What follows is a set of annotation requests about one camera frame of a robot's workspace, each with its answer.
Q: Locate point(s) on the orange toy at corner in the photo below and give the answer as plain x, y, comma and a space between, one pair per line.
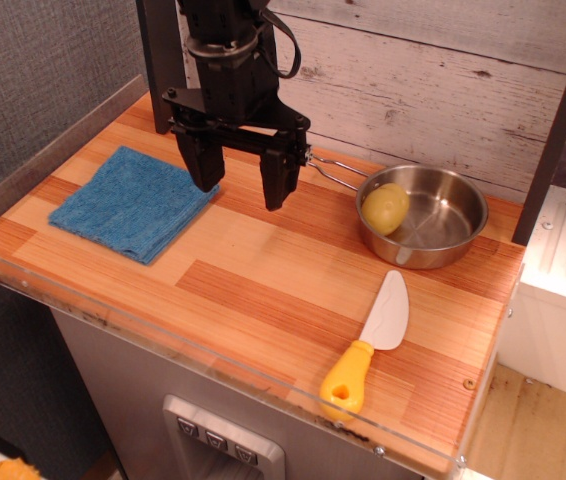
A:
18, 469

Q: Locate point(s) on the dark vertical post right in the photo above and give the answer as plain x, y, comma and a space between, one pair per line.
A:
544, 174

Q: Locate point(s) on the dark vertical post left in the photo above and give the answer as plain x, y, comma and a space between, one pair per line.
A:
161, 40

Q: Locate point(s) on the dark vertical post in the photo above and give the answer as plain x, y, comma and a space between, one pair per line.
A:
161, 40
544, 174

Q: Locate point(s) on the yellow handled toy knife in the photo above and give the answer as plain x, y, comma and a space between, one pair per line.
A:
342, 391

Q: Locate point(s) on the clear acrylic edge guard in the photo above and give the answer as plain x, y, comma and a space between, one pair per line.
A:
271, 321

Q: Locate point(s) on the yellow toy potato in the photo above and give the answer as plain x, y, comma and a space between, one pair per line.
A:
385, 208

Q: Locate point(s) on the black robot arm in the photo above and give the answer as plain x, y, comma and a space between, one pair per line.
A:
235, 25

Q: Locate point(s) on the grey toy fridge cabinet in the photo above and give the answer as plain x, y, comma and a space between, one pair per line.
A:
167, 421

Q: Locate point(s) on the small steel pot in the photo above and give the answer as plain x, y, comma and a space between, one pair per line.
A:
445, 212

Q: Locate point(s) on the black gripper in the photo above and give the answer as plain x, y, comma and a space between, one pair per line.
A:
237, 105

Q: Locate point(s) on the blue cloth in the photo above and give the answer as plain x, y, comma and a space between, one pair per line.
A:
135, 205

